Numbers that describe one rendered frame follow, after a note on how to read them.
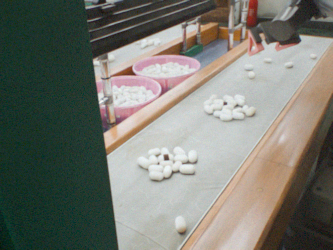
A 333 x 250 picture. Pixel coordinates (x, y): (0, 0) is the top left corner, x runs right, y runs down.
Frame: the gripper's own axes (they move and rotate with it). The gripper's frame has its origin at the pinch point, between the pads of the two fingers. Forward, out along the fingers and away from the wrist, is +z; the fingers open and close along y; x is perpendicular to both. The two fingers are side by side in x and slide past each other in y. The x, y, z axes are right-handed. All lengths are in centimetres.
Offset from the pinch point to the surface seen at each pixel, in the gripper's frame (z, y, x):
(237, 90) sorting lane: 20.9, 0.0, -1.5
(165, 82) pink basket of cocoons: 30.7, -20.1, 11.8
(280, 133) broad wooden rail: -2.4, -9.3, -25.8
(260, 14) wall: 286, 271, 228
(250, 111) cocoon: 7.5, -7.7, -14.9
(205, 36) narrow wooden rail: 69, 28, 55
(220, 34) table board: 77, 43, 60
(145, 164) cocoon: 0, -44, -24
